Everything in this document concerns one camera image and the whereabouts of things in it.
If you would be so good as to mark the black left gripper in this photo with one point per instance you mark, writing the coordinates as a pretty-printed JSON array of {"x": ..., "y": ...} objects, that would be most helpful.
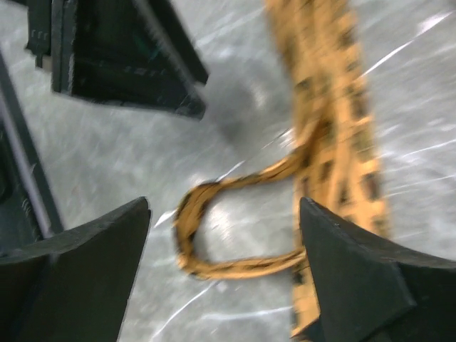
[{"x": 28, "y": 211}]

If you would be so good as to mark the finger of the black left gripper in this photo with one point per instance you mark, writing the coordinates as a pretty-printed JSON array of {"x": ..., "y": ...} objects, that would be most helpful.
[{"x": 135, "y": 54}]

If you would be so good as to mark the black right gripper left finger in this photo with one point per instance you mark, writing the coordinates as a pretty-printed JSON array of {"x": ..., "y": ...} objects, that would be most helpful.
[{"x": 76, "y": 285}]

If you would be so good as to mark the yellow beetle print tie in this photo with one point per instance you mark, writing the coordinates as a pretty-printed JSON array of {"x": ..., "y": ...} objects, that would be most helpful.
[{"x": 333, "y": 160}]

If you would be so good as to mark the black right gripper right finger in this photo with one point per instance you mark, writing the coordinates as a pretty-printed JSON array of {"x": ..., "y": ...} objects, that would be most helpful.
[{"x": 372, "y": 289}]

